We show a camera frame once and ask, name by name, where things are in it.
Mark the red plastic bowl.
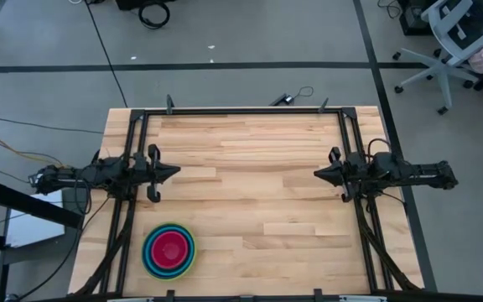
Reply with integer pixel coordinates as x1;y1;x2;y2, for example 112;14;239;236
151;232;190;270

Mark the black desk bar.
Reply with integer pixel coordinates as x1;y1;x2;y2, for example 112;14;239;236
0;178;84;230

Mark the teal blue plastic bowl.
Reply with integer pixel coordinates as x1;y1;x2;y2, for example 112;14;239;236
146;227;193;274

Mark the yellow cable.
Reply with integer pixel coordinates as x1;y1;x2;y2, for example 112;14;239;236
0;136;88;173

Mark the black braided cable bundle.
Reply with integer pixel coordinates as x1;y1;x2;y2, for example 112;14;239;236
73;196;138;296
357;196;419;293

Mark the black power adapter with cable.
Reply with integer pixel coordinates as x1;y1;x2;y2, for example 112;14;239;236
269;86;314;107

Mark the white bar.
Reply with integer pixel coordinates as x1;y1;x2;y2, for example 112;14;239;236
340;295;388;302

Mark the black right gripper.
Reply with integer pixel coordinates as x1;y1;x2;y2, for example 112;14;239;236
313;146;369;204

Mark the large light blue plastic bowl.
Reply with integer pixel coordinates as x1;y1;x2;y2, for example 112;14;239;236
143;224;195;279

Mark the black aluminium table frame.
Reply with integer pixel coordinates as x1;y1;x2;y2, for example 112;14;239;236
73;107;426;302

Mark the black box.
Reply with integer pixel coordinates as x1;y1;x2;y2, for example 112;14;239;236
115;0;175;12

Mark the grey white office chair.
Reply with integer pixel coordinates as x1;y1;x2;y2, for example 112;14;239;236
393;0;483;117

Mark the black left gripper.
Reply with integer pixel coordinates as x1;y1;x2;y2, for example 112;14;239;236
133;143;182;204

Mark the black coiled cable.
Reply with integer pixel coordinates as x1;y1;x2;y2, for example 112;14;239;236
138;2;171;30

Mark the large green plastic bowl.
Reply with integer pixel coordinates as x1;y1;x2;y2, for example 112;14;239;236
141;221;198;282

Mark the black equipment case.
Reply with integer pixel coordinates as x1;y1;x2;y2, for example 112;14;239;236
398;0;436;37

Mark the thin black floor cable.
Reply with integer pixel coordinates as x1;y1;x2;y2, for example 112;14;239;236
0;117;105;136

